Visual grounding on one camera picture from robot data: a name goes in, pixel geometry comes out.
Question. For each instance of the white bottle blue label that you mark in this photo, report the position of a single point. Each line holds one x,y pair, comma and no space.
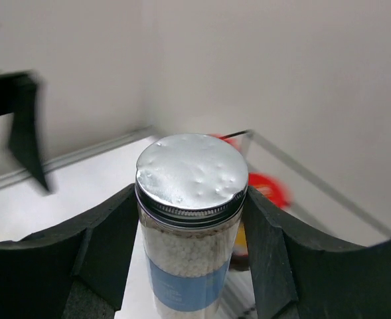
190,191

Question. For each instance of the red lid chili jar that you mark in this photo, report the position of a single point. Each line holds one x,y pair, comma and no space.
276,192

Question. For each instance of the aluminium side rail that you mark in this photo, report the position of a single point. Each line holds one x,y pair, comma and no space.
79,155

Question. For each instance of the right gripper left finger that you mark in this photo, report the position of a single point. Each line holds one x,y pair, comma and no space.
76,269

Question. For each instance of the red lid sauce jar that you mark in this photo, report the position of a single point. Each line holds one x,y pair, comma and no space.
222,146

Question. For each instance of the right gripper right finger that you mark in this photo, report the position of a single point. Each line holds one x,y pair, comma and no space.
299,271

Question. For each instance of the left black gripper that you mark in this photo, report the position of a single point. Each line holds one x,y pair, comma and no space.
19,97

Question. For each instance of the black wire shelf rack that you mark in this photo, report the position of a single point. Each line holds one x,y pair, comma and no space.
249,136

